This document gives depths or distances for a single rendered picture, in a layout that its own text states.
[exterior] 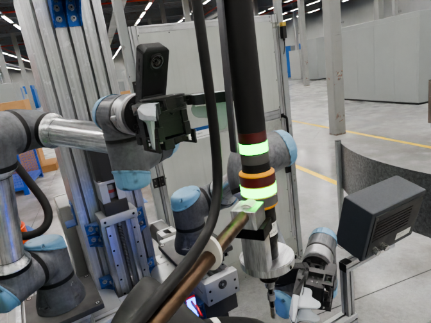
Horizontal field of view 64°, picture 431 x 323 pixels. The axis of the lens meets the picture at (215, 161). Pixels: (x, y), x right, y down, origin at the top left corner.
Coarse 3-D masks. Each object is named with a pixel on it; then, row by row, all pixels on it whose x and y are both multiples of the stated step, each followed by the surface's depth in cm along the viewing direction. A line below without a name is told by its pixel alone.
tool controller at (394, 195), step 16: (368, 192) 110; (384, 192) 110; (400, 192) 110; (416, 192) 109; (352, 208) 106; (368, 208) 102; (384, 208) 103; (400, 208) 106; (416, 208) 112; (352, 224) 108; (368, 224) 102; (384, 224) 106; (400, 224) 111; (352, 240) 110; (368, 240) 105; (384, 240) 110; (368, 256) 110
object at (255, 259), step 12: (240, 204) 39; (252, 216) 37; (264, 216) 39; (252, 228) 37; (264, 228) 38; (252, 240) 40; (264, 240) 38; (252, 252) 40; (264, 252) 40; (288, 252) 44; (252, 264) 41; (264, 264) 40; (276, 264) 42; (288, 264) 42; (252, 276) 42; (264, 276) 41; (276, 276) 41
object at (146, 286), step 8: (144, 280) 47; (152, 280) 48; (136, 288) 45; (144, 288) 46; (152, 288) 47; (128, 296) 43; (136, 296) 44; (144, 296) 45; (128, 304) 42; (136, 304) 43; (184, 304) 48; (120, 312) 40; (128, 312) 41; (176, 312) 45; (184, 312) 46; (192, 312) 47; (112, 320) 39; (120, 320) 40; (176, 320) 44; (184, 320) 45; (192, 320) 46; (200, 320) 47
